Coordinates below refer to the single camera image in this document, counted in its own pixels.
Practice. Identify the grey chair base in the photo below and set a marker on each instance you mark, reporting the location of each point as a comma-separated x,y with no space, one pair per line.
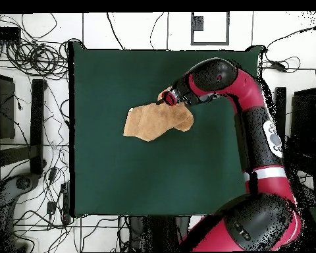
8,189

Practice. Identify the large black case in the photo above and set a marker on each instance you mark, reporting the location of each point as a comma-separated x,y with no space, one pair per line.
304,121

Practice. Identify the dark grey square frame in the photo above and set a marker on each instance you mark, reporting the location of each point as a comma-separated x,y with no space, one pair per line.
197,23

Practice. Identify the black monitor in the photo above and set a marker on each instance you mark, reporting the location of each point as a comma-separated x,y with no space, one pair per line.
2,105

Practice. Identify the small black power adapter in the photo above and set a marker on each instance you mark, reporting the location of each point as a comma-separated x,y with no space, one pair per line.
51,207

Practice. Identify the flat black box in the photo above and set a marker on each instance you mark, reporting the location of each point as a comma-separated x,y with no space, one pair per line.
5,33

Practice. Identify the dark green table cloth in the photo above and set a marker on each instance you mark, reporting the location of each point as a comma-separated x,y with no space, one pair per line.
108,171

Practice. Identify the black inline power adapter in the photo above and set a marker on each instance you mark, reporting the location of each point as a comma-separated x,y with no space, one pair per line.
278,66

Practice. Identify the black power strip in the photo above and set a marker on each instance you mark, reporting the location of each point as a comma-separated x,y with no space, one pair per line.
65,200

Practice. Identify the tan terry towel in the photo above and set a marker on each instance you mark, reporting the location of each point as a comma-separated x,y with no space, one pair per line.
152,122

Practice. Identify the long black bar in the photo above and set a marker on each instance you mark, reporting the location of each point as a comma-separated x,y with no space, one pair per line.
37,126

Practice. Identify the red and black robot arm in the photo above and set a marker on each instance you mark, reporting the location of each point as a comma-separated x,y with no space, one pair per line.
247,89

